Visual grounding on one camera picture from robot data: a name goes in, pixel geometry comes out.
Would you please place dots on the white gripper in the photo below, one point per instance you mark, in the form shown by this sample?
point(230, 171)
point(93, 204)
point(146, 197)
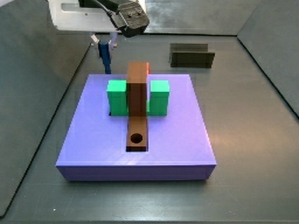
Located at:
point(71, 18)

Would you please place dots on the blue peg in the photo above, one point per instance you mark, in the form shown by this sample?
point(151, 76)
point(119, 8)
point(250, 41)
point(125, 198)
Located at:
point(105, 55)

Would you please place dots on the purple rectangular board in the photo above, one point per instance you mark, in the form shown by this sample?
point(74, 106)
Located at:
point(94, 153)

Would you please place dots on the brown L-shaped block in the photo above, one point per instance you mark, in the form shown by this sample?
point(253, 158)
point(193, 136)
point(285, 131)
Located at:
point(137, 140)

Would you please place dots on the left green block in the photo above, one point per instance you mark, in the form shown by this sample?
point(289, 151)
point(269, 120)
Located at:
point(117, 95)

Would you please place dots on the green block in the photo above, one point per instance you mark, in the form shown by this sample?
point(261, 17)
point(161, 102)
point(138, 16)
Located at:
point(159, 96)
point(117, 95)

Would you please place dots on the black slotted holder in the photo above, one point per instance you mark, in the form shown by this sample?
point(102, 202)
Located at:
point(190, 55)

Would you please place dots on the right green block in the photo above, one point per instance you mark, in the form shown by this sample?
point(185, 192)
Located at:
point(159, 96)

